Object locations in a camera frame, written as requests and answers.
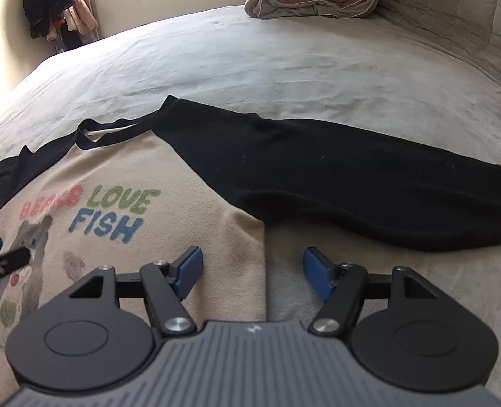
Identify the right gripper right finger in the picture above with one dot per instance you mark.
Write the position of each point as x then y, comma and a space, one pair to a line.
340, 288

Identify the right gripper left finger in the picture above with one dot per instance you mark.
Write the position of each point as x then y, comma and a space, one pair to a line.
166, 285

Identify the beige and black sweatshirt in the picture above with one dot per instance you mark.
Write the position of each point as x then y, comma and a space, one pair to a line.
133, 191

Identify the pink clothes on rack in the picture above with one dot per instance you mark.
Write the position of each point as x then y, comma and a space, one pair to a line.
77, 19

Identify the grey bed sheet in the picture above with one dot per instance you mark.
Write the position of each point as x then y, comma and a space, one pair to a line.
365, 73

